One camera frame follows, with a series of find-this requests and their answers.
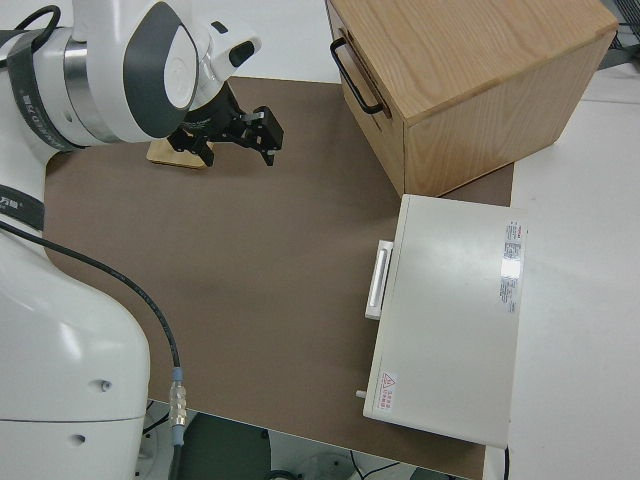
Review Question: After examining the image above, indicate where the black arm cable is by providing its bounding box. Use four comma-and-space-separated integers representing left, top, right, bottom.
0, 219, 190, 480

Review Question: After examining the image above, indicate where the wooden drawer cabinet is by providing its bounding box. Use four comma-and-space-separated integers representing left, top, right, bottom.
324, 0, 619, 198

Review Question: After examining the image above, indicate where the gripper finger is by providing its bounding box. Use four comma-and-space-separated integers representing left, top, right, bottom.
241, 105, 286, 168
167, 129, 217, 168

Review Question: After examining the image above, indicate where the wooden mug tree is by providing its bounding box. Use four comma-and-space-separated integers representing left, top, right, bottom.
145, 139, 208, 172

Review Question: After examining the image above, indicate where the white toaster oven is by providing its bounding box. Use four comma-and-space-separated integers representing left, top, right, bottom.
353, 193, 529, 449

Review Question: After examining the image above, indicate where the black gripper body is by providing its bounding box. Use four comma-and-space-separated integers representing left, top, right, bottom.
179, 81, 257, 146

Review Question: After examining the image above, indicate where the brown table mat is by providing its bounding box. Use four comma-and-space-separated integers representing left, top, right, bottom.
42, 75, 516, 480

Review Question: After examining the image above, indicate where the black cabinet handle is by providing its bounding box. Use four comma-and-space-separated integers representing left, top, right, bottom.
329, 38, 386, 116

